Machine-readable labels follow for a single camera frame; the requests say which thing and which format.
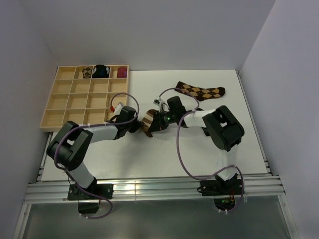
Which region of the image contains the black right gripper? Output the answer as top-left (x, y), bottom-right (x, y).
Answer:
top-left (149, 110), bottom-right (177, 132)

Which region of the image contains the tan brown striped sock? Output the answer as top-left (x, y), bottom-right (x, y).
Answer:
top-left (142, 109), bottom-right (159, 138)

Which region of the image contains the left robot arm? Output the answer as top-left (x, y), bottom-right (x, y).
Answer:
top-left (46, 104), bottom-right (141, 199)

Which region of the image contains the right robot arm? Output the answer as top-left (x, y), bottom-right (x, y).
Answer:
top-left (142, 96), bottom-right (245, 194)

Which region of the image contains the brown argyle sock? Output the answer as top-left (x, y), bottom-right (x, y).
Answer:
top-left (175, 81), bottom-right (226, 102)

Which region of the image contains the rolled red sock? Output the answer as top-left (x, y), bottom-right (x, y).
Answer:
top-left (117, 67), bottom-right (128, 78)

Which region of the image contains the rolled black blue sock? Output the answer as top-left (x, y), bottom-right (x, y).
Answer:
top-left (92, 65), bottom-right (110, 78)

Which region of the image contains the wooden compartment tray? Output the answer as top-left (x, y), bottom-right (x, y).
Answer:
top-left (40, 64), bottom-right (130, 132)

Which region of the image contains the rolled argyle sock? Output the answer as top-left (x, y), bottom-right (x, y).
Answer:
top-left (82, 66), bottom-right (93, 79)

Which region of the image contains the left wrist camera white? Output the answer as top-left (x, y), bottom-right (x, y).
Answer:
top-left (110, 102), bottom-right (125, 115)

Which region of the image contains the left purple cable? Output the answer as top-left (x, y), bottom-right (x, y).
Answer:
top-left (53, 93), bottom-right (140, 220)

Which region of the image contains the purple cable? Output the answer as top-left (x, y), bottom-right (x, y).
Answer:
top-left (158, 87), bottom-right (245, 212)
top-left (53, 93), bottom-right (140, 220)

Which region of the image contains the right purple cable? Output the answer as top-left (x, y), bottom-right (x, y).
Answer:
top-left (158, 87), bottom-right (245, 212)

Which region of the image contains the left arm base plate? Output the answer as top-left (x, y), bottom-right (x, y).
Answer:
top-left (67, 183), bottom-right (115, 215)

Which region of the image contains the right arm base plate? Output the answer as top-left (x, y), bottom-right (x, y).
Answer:
top-left (196, 173), bottom-right (245, 213)

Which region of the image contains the aluminium rail frame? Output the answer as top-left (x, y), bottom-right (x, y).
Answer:
top-left (14, 70), bottom-right (300, 239)

